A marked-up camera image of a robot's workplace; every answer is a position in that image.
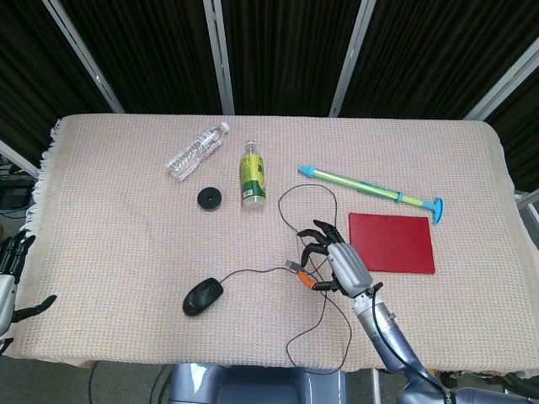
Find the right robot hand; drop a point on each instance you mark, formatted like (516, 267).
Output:
(347, 265)

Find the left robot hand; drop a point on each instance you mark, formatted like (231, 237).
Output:
(6, 294)

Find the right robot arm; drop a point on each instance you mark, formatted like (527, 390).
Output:
(389, 332)

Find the black computer mouse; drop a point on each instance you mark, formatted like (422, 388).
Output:
(200, 299)

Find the red flat board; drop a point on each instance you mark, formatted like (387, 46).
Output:
(391, 242)

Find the green blue water pump toy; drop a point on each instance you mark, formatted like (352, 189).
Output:
(370, 186)

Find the white table leg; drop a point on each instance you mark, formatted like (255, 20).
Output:
(376, 387)

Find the beige woven tablecloth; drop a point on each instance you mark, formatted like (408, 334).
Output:
(126, 252)

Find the green label drink bottle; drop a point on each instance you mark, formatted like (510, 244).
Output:
(254, 177)

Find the black round cap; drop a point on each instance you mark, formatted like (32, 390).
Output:
(216, 203)

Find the blue grey robot torso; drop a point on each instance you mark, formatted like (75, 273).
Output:
(252, 387)

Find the clear plastic water bottle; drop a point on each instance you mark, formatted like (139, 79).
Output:
(193, 153)

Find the dark curtain panel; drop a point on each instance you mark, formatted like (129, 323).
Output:
(429, 54)
(156, 54)
(286, 54)
(25, 76)

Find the white metal partition post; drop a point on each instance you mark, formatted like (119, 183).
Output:
(219, 54)
(351, 59)
(501, 80)
(84, 54)

